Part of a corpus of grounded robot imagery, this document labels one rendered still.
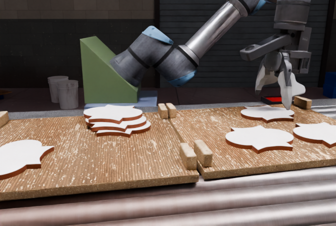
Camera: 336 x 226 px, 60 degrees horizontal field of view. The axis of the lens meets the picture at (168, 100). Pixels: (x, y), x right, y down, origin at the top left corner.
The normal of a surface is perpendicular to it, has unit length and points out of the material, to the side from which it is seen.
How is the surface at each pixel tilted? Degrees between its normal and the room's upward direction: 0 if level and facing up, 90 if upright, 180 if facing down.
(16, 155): 0
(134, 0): 90
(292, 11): 88
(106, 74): 90
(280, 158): 0
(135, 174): 0
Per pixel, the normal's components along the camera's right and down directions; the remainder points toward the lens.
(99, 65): 0.04, 0.25
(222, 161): 0.00, -0.97
